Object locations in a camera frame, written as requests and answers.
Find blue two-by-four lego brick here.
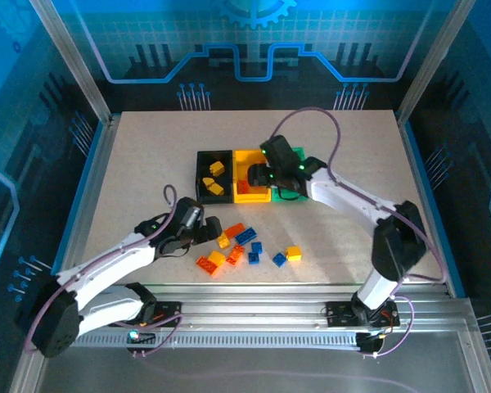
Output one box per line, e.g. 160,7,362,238
234,227,258,246

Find green plastic bin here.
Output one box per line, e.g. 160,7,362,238
269,146,312,203

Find black plastic bin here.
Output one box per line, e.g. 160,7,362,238
195,149,235,205

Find yellow plastic bin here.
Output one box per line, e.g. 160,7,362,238
232,149,273,205

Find aluminium mounting beam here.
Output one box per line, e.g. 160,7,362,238
71,284,475,332

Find small black controller box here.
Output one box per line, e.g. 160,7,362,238
126,331,156,346
358,332,388,356

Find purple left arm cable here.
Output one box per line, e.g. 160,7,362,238
24,184,179,355

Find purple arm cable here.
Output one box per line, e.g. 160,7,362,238
24,184,179,355
269,105,449,286

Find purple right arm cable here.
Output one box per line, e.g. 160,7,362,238
269,105,449,286

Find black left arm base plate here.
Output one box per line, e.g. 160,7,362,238
124,300,184,329

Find aluminium blue table side rail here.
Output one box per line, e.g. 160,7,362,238
51,116,122,279
394,112,467,299

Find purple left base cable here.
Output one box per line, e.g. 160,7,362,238
126,313,185,358

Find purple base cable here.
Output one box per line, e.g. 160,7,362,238
367,294,415,358
126,313,185,358

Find slotted grey cable duct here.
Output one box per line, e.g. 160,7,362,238
73,329,363,350

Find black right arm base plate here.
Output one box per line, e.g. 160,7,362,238
325,300,401,328

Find aluminium frame post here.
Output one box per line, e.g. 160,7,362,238
27,0,115,124
395,0,475,124

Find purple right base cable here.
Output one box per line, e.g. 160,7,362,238
367,294,415,358

